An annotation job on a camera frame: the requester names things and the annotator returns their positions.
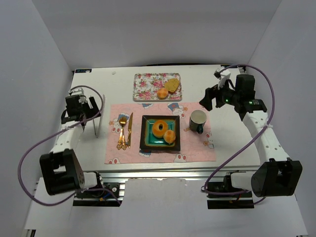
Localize silver metal tongs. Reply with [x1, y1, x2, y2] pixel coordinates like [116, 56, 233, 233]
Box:
[89, 94, 106, 138]

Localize round bun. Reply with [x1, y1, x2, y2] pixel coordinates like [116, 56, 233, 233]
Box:
[163, 130, 176, 144]
[157, 88, 169, 100]

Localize orange donut bread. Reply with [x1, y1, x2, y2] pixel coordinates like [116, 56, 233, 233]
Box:
[152, 120, 168, 138]

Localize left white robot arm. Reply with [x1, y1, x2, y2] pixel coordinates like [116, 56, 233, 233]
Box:
[39, 95, 101, 196]

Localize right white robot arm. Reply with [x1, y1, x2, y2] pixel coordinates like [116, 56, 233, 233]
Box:
[200, 73, 303, 198]

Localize brown bread slice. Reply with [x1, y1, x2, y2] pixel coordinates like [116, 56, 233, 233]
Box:
[164, 78, 180, 93]

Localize dark green mug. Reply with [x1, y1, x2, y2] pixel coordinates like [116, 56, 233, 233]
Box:
[189, 110, 207, 134]

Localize gold knife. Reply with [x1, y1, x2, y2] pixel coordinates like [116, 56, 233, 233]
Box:
[127, 113, 133, 148]

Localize gold fork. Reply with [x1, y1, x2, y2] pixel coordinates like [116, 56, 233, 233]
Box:
[117, 117, 127, 150]

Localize floral rectangular tray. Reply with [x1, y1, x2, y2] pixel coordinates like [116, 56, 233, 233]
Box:
[133, 73, 182, 102]

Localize black teal square plate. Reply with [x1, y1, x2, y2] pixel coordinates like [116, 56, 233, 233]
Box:
[140, 115, 181, 152]

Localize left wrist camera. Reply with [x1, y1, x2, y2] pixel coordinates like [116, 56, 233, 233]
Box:
[69, 87, 85, 97]

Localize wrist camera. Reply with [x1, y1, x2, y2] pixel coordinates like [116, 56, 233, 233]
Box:
[69, 87, 85, 97]
[214, 66, 231, 81]

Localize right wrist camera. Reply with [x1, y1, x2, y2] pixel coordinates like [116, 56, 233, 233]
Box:
[214, 66, 231, 81]

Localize aluminium table frame rail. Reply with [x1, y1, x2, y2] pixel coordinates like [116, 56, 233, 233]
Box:
[97, 162, 218, 182]

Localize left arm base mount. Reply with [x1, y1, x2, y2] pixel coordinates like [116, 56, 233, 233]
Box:
[73, 178, 127, 207]

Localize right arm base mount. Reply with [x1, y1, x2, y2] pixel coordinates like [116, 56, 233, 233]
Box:
[206, 172, 254, 210]

